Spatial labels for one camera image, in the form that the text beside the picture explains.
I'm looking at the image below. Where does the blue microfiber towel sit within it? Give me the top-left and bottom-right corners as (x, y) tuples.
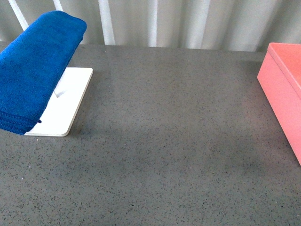
(0, 11), (87, 135)

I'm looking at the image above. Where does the white towel rack stand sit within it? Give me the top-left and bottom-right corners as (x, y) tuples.
(25, 67), (93, 137)

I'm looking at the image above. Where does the white pleated curtain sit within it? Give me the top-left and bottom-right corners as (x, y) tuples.
(0, 0), (301, 52)

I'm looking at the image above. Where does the pink plastic storage box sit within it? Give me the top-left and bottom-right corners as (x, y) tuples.
(257, 42), (301, 161)

